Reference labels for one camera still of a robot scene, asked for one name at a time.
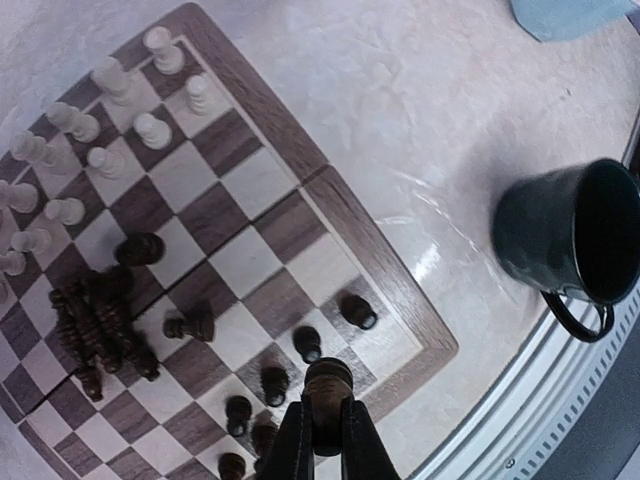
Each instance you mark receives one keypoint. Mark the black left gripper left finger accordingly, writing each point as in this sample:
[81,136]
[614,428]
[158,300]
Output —
[291,455]

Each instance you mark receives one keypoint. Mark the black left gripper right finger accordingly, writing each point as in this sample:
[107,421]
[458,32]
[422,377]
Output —
[363,453]

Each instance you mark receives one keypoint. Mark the dark piece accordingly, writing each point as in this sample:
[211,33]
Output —
[140,249]
[327,383]

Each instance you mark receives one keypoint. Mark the dark pieces pile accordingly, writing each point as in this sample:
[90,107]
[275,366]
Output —
[95,327]

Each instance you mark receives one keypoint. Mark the dark pawn standing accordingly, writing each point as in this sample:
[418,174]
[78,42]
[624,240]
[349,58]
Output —
[231,466]

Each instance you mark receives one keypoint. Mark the dark rook lying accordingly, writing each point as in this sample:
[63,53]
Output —
[198,325]

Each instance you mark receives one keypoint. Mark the wooden chessboard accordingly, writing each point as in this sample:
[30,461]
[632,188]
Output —
[259,230]

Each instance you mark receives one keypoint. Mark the dark piece lying front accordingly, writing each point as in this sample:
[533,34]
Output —
[140,249]

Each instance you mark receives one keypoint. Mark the dark green mug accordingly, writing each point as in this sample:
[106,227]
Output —
[573,235]

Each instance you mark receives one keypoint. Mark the white pawn near corner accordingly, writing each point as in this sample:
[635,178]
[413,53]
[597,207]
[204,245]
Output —
[197,95]

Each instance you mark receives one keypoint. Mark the white rook corner piece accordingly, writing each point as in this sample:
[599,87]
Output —
[168,58]

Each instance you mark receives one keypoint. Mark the white knight piece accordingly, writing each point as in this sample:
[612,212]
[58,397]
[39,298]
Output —
[117,84]

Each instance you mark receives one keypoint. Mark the light blue mug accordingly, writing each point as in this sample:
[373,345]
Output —
[563,20]

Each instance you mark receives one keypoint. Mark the aluminium front rail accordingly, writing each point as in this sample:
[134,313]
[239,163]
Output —
[533,405]

